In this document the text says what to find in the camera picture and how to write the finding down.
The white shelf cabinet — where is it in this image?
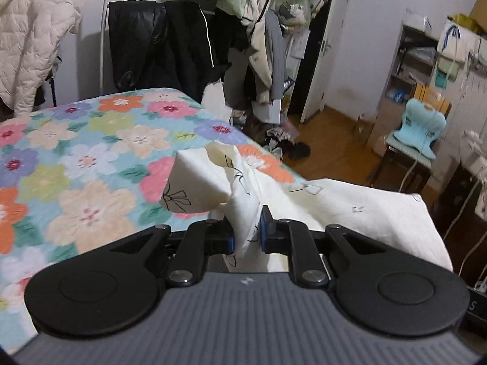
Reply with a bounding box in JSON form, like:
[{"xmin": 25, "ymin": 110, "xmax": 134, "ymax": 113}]
[{"xmin": 380, "ymin": 23, "xmax": 442, "ymax": 130}]

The black clothes rack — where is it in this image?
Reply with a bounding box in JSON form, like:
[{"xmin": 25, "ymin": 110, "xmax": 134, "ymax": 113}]
[{"xmin": 45, "ymin": 55, "xmax": 62, "ymax": 108}]

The white cable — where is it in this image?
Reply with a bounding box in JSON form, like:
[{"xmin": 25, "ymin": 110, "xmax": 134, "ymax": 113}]
[{"xmin": 398, "ymin": 160, "xmax": 419, "ymax": 193}]

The black leather jacket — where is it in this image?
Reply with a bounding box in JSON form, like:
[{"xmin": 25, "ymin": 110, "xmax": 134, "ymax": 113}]
[{"xmin": 107, "ymin": 0, "xmax": 183, "ymax": 94}]

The wooden chair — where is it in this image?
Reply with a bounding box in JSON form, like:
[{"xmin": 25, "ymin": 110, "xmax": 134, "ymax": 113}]
[{"xmin": 371, "ymin": 84, "xmax": 453, "ymax": 194}]

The floral quilt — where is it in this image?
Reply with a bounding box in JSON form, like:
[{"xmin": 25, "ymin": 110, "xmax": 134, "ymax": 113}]
[{"xmin": 0, "ymin": 87, "xmax": 305, "ymax": 354}]

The cream garment with bow print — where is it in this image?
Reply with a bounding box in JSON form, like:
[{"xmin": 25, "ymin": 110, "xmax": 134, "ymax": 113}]
[{"xmin": 162, "ymin": 144, "xmax": 453, "ymax": 274}]

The teal bag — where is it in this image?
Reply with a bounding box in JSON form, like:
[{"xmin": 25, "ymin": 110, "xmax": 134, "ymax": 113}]
[{"xmin": 434, "ymin": 55, "xmax": 463, "ymax": 88}]

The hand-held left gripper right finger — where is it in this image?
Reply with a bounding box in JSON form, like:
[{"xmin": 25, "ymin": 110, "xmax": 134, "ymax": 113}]
[{"xmin": 259, "ymin": 205, "xmax": 412, "ymax": 288}]

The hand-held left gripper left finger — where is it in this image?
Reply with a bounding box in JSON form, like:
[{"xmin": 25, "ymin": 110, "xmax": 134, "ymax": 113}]
[{"xmin": 87, "ymin": 220, "xmax": 236, "ymax": 287}]

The light blue posture seat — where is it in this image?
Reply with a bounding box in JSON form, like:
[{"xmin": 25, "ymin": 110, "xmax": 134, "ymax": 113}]
[{"xmin": 392, "ymin": 98, "xmax": 447, "ymax": 160}]

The cardboard box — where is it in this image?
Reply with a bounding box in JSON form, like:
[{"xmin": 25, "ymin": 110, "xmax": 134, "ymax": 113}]
[{"xmin": 356, "ymin": 114, "xmax": 377, "ymax": 145}]

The cream quilted jacket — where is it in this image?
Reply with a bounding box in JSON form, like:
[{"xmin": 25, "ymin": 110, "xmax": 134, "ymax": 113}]
[{"xmin": 0, "ymin": 0, "xmax": 88, "ymax": 116}]

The black jacket with white stripe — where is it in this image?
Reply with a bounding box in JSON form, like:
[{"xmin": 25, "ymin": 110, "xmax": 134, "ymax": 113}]
[{"xmin": 163, "ymin": 0, "xmax": 250, "ymax": 103}]

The white rack pole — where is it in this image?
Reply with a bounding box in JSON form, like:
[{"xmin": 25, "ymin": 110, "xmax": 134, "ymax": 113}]
[{"xmin": 99, "ymin": 0, "xmax": 115, "ymax": 96}]

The floral patterned garment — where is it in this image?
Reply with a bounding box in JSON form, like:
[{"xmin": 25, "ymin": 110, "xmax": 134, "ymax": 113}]
[{"xmin": 278, "ymin": 0, "xmax": 324, "ymax": 31}]

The grey hanging garment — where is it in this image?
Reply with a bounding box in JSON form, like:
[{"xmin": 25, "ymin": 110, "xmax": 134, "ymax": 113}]
[{"xmin": 264, "ymin": 9, "xmax": 287, "ymax": 103}]

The white tote bag blue ribbon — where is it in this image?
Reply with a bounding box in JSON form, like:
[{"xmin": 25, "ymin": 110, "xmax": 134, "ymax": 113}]
[{"xmin": 437, "ymin": 21, "xmax": 476, "ymax": 63}]

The beige hanging coat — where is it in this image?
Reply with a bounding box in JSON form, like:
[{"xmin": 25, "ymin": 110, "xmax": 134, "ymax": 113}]
[{"xmin": 247, "ymin": 19, "xmax": 275, "ymax": 105}]

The black and white sneaker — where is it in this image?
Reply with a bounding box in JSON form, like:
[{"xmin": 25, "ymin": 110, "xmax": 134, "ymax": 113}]
[{"xmin": 264, "ymin": 127, "xmax": 290, "ymax": 149}]

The white door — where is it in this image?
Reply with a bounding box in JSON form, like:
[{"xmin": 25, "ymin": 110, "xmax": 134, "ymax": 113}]
[{"xmin": 299, "ymin": 0, "xmax": 356, "ymax": 124}]

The black slipper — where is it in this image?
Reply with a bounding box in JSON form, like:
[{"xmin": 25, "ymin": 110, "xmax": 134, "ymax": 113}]
[{"xmin": 287, "ymin": 141, "xmax": 313, "ymax": 160}]

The yellow bag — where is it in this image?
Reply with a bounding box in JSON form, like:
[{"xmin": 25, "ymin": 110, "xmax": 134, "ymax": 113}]
[{"xmin": 449, "ymin": 13, "xmax": 487, "ymax": 33}]

